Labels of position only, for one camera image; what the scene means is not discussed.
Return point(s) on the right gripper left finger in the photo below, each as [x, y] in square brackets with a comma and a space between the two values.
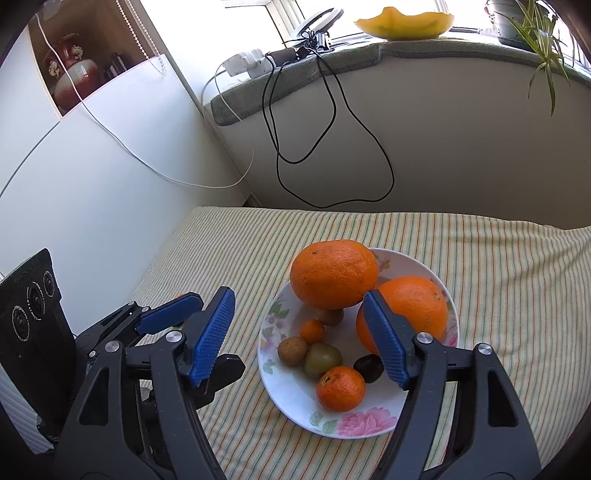
[127, 423]

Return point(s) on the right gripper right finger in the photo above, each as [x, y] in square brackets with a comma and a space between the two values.
[490, 435]

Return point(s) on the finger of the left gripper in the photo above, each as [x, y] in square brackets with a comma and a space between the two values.
[226, 369]
[131, 322]

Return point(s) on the brown longan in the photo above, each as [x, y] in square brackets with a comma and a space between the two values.
[292, 351]
[330, 317]

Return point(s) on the green kiwi fruit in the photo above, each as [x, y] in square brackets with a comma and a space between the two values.
[321, 358]

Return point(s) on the small orange kumquat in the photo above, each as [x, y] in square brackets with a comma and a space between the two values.
[312, 331]

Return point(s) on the round mandarin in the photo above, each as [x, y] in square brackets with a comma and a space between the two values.
[341, 389]

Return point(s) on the dark plum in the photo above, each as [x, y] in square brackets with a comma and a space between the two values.
[370, 367]

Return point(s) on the large orange grapefruit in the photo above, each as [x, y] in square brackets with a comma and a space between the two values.
[333, 275]

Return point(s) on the smooth orange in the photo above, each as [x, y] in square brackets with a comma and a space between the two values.
[424, 302]

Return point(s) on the striped table cloth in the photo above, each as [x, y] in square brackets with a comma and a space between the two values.
[521, 287]

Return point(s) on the red ceramic vase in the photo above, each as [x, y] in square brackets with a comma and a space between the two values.
[72, 75]

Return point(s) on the white power strip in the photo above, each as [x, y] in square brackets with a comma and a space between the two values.
[253, 62]

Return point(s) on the grey windowsill mat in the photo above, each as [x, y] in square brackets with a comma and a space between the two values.
[246, 99]

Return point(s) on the yellow bowl on sill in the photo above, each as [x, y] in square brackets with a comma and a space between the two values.
[393, 25]

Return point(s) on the potted spider plant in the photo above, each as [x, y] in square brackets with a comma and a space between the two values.
[530, 26]

